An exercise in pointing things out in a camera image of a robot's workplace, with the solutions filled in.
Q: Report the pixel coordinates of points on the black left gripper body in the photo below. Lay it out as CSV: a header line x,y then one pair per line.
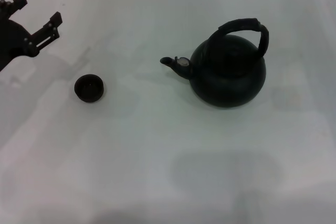
x,y
10,40

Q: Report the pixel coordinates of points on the small dark round teacup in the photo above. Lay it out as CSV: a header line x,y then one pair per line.
x,y
88,89

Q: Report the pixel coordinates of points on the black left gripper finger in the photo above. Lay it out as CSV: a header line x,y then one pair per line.
x,y
15,5
46,33

